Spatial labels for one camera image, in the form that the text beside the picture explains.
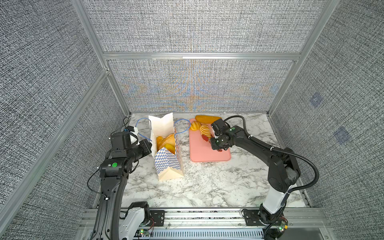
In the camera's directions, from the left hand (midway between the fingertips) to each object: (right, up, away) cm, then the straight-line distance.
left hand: (152, 143), depth 71 cm
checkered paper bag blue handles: (+7, -12, +8) cm, 16 cm away
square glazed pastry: (-2, 0, +23) cm, 23 cm away
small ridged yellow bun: (+22, +8, +35) cm, 42 cm away
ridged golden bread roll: (+28, +6, +31) cm, 42 cm away
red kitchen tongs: (+28, 0, +26) cm, 39 cm away
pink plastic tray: (+26, -8, +30) cm, 41 cm away
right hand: (+33, -3, +19) cm, 38 cm away
